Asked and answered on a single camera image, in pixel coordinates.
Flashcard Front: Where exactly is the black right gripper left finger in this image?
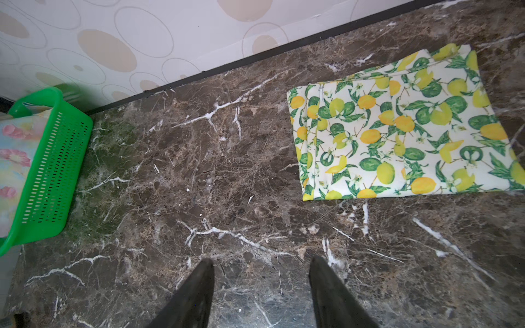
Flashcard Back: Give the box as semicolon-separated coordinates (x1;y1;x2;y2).
147;258;215;328

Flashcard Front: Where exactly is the lemon print green skirt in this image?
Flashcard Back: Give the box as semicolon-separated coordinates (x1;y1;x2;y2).
287;44;524;201

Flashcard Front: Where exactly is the green plastic basket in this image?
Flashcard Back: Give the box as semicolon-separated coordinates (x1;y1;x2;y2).
1;87;93;254

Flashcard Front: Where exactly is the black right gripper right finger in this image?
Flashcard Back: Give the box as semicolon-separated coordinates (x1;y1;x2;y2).
308;256;378;327

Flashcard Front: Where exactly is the floral pastel skirt in basket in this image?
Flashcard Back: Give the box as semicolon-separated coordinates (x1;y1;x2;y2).
1;109;51;238

